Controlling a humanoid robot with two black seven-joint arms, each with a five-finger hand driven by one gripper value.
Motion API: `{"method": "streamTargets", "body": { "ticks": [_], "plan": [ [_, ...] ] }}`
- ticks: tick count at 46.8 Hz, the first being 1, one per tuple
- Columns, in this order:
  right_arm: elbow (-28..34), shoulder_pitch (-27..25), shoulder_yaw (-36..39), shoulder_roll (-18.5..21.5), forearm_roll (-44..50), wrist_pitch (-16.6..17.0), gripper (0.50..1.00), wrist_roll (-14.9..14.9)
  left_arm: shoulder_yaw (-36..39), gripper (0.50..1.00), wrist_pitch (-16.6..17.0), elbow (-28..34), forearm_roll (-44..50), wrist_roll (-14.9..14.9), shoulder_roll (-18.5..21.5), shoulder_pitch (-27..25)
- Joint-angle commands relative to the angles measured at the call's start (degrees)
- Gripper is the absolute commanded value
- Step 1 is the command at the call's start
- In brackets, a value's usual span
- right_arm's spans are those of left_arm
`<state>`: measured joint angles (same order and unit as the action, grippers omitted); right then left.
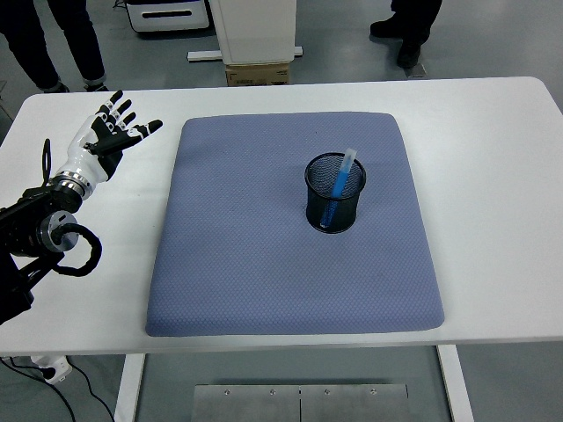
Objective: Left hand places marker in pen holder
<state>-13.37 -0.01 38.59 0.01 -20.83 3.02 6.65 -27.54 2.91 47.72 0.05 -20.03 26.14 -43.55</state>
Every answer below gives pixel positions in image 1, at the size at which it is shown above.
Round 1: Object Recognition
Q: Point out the black mesh pen holder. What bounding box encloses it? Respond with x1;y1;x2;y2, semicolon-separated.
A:
303;151;368;234

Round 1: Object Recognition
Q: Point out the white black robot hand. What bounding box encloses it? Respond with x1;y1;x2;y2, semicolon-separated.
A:
56;90;164;184

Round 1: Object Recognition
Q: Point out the black floor cable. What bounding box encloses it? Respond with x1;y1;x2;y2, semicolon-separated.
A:
0;356;74;422
65;362;116;422

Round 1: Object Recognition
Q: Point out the blue-grey quilted mat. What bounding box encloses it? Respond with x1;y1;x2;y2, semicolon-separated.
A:
143;112;445;338

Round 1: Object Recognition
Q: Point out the white appliance with dark slot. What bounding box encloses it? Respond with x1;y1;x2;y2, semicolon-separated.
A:
124;0;211;34

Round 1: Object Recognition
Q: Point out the white power strip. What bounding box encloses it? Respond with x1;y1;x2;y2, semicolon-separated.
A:
29;354;72;386

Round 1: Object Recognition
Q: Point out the cardboard box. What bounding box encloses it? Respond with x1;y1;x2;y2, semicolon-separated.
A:
225;62;291;87

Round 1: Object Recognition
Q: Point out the white table leg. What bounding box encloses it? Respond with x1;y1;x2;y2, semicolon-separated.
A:
435;345;475;422
113;353;146;422

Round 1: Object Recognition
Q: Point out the white pedestal cabinet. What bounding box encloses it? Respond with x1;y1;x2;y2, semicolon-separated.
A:
187;0;304;66

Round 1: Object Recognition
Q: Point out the blue marker with clear cap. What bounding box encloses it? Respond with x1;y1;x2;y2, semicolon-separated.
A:
319;147;356;229

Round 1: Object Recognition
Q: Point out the person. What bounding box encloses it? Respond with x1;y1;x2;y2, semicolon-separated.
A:
369;0;443;69
0;0;109;93

